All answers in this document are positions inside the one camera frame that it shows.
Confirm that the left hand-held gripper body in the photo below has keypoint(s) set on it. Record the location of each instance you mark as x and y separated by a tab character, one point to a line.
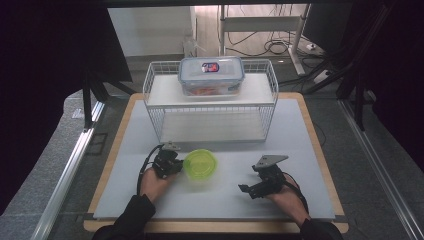
166	161

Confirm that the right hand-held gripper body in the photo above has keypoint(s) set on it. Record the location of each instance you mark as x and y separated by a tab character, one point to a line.
268	180

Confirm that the green round plastic container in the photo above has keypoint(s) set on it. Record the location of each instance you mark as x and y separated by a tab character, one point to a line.
200	165

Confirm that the clear rectangular lidded food container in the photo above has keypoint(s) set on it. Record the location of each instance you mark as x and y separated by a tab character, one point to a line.
211	76

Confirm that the person's left hand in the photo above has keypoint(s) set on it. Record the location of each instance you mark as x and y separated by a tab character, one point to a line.
155	185

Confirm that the person's right hand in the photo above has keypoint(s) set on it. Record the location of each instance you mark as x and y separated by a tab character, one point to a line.
290	203

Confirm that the white table mat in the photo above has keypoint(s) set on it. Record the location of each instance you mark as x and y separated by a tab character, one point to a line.
213	203

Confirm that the black metal stand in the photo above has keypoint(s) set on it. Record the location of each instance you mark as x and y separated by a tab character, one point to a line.
359	103
87	103

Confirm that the white power strip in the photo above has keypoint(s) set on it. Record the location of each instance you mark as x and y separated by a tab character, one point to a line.
310	46

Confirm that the black curtain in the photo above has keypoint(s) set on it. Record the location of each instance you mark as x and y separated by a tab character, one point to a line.
396	66
43	83

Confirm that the aluminium rail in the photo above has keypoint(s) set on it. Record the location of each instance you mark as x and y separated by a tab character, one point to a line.
66	173
376	160

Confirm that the white metal desk frame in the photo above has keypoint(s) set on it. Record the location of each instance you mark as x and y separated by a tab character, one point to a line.
260	24

